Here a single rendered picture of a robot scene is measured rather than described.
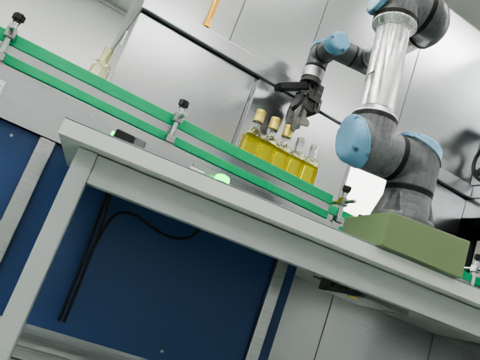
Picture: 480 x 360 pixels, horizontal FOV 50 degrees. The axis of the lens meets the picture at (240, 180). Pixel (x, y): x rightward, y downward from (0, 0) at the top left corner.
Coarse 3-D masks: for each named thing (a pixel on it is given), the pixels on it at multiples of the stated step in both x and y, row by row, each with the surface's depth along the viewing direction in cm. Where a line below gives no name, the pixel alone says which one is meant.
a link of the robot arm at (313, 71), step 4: (304, 68) 181; (308, 68) 179; (312, 68) 178; (316, 68) 178; (320, 68) 178; (304, 72) 179; (308, 72) 178; (312, 72) 177; (316, 72) 178; (320, 72) 178; (324, 72) 180; (316, 76) 177; (320, 76) 178; (320, 80) 179
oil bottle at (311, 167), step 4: (308, 156) 176; (308, 160) 174; (312, 160) 175; (304, 164) 174; (308, 164) 173; (312, 164) 174; (316, 164) 175; (304, 168) 173; (308, 168) 173; (312, 168) 174; (316, 168) 175; (304, 172) 173; (308, 172) 173; (312, 172) 174; (316, 172) 175; (300, 176) 173; (304, 176) 172; (308, 176) 173; (312, 176) 174; (304, 180) 172; (308, 180) 173; (312, 180) 174; (312, 184) 174
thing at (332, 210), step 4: (332, 208) 175; (336, 208) 176; (332, 212) 175; (336, 212) 176; (344, 212) 177; (328, 216) 174; (332, 216) 175; (344, 216) 177; (348, 216) 178; (344, 220) 177; (340, 224) 176; (340, 228) 176; (464, 272) 200; (464, 276) 200; (468, 276) 201; (464, 280) 201; (468, 280) 201; (476, 280) 203; (476, 284) 203
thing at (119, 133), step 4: (116, 132) 125; (120, 132) 125; (124, 132) 126; (116, 136) 125; (120, 136) 125; (124, 136) 126; (128, 136) 126; (132, 136) 127; (124, 140) 126; (128, 140) 126; (132, 140) 127; (136, 140) 127; (140, 140) 127; (136, 144) 127; (140, 144) 127; (144, 144) 128
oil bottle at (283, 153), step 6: (282, 144) 170; (276, 150) 170; (282, 150) 170; (288, 150) 171; (276, 156) 169; (282, 156) 170; (288, 156) 171; (276, 162) 169; (282, 162) 170; (288, 162) 171; (282, 168) 169
